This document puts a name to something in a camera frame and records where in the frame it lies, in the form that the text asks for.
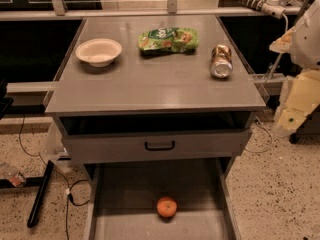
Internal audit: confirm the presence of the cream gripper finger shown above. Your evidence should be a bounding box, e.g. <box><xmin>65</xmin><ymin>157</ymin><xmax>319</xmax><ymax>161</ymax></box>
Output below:
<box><xmin>272</xmin><ymin>69</ymin><xmax>320</xmax><ymax>137</ymax></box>
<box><xmin>269</xmin><ymin>28</ymin><xmax>294</xmax><ymax>54</ymax></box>

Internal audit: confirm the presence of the black drawer handle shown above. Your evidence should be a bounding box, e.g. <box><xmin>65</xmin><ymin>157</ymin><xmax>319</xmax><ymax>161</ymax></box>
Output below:
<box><xmin>144</xmin><ymin>141</ymin><xmax>176</xmax><ymax>152</ymax></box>

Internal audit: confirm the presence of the grey middle drawer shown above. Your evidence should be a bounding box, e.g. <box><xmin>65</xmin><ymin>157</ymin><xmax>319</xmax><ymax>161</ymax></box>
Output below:
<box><xmin>83</xmin><ymin>159</ymin><xmax>242</xmax><ymax>240</ymax></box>

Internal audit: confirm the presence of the black floor bar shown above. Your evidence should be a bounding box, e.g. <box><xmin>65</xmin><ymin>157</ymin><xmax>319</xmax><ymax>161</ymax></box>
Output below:
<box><xmin>27</xmin><ymin>161</ymin><xmax>54</xmax><ymax>228</ymax></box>

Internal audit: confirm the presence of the grey drawer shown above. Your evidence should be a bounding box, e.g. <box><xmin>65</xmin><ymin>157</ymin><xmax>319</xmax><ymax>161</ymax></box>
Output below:
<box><xmin>83</xmin><ymin>159</ymin><xmax>242</xmax><ymax>240</ymax></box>
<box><xmin>57</xmin><ymin>111</ymin><xmax>253</xmax><ymax>164</ymax></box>

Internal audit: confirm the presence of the white paper bowl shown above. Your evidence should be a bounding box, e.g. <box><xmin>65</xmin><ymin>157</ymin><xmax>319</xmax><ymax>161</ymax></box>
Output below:
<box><xmin>75</xmin><ymin>38</ymin><xmax>122</xmax><ymax>67</ymax></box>

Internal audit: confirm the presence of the white cable on pole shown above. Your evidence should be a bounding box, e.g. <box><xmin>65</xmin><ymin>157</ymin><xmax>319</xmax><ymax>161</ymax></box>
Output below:
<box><xmin>265</xmin><ymin>13</ymin><xmax>290</xmax><ymax>82</ymax></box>

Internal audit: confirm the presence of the silver soda can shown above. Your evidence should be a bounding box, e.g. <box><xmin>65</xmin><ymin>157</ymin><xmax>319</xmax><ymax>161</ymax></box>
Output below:
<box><xmin>210</xmin><ymin>44</ymin><xmax>233</xmax><ymax>79</ymax></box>

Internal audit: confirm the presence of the striped handle white device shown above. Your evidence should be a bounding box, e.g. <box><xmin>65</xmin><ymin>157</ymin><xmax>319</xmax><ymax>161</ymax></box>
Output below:
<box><xmin>235</xmin><ymin>0</ymin><xmax>285</xmax><ymax>19</ymax></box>

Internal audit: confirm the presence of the orange fruit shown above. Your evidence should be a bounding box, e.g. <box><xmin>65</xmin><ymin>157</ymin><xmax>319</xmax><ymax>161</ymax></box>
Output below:
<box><xmin>157</xmin><ymin>196</ymin><xmax>177</xmax><ymax>218</ymax></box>

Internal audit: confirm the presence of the black floor cable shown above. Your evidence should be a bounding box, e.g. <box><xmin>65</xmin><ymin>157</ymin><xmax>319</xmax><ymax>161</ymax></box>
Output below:
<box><xmin>18</xmin><ymin>117</ymin><xmax>92</xmax><ymax>240</ymax></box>

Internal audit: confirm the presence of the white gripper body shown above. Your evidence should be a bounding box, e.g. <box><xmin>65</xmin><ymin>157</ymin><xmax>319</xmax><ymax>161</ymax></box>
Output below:
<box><xmin>290</xmin><ymin>0</ymin><xmax>320</xmax><ymax>69</ymax></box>

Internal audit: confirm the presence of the grey top drawer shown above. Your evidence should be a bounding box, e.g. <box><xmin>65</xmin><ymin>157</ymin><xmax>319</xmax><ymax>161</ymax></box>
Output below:
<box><xmin>57</xmin><ymin>111</ymin><xmax>253</xmax><ymax>164</ymax></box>

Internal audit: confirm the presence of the grey drawer cabinet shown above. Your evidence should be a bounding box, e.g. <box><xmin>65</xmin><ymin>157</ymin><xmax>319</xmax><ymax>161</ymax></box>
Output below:
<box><xmin>44</xmin><ymin>14</ymin><xmax>267</xmax><ymax>166</ymax></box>

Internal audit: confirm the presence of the green chip bag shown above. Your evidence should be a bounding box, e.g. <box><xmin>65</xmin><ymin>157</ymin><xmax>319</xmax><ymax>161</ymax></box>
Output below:
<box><xmin>138</xmin><ymin>27</ymin><xmax>199</xmax><ymax>54</ymax></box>

